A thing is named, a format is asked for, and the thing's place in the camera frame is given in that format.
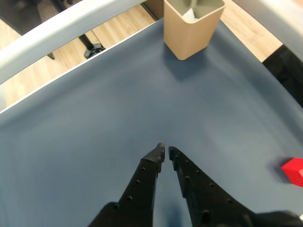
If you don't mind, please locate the red cube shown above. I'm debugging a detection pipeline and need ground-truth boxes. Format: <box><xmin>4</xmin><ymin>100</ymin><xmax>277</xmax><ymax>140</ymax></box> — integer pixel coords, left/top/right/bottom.
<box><xmin>281</xmin><ymin>157</ymin><xmax>303</xmax><ymax>189</ymax></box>

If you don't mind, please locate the beige open box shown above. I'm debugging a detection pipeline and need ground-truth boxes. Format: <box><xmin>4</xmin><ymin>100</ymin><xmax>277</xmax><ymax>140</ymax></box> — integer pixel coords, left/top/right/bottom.
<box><xmin>163</xmin><ymin>0</ymin><xmax>225</xmax><ymax>61</ymax></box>

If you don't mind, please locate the silver metal frame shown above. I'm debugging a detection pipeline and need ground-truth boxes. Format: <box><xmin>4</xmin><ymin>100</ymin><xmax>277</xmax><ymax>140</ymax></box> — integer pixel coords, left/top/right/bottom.
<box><xmin>0</xmin><ymin>0</ymin><xmax>303</xmax><ymax>112</ymax></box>

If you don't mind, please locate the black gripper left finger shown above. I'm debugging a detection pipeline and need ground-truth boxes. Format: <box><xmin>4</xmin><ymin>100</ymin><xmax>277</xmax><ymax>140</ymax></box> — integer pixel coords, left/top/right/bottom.
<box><xmin>87</xmin><ymin>142</ymin><xmax>166</xmax><ymax>227</ymax></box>

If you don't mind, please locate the blue-grey table mat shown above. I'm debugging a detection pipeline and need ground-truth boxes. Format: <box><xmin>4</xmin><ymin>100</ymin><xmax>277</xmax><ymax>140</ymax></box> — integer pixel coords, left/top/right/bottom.
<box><xmin>0</xmin><ymin>17</ymin><xmax>303</xmax><ymax>227</ymax></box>

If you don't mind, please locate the white soft padding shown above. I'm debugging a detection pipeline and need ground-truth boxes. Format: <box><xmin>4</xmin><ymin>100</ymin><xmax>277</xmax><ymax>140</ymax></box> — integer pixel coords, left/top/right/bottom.
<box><xmin>181</xmin><ymin>8</ymin><xmax>196</xmax><ymax>22</ymax></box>

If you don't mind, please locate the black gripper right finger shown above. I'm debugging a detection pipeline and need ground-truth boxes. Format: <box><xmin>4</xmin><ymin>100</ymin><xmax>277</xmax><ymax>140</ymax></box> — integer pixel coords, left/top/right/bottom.
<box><xmin>168</xmin><ymin>146</ymin><xmax>261</xmax><ymax>227</ymax></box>

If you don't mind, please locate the black stand foot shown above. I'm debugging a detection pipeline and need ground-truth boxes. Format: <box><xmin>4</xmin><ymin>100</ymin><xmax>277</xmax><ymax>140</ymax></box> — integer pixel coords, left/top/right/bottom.
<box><xmin>78</xmin><ymin>34</ymin><xmax>107</xmax><ymax>60</ymax></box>

